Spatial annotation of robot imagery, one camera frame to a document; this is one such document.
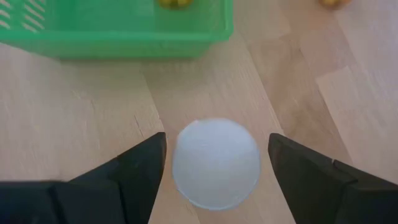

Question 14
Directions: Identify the amber pill bottle white cap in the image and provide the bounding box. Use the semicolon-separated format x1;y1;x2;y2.
172;117;262;212
157;0;195;10
318;0;354;10

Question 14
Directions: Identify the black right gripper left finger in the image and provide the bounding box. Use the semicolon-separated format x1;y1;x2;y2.
0;132;168;224

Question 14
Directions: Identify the green plastic basket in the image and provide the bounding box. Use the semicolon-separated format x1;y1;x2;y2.
0;0;234;60

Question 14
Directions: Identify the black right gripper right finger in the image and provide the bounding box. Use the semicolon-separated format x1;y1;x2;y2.
267;133;398;224

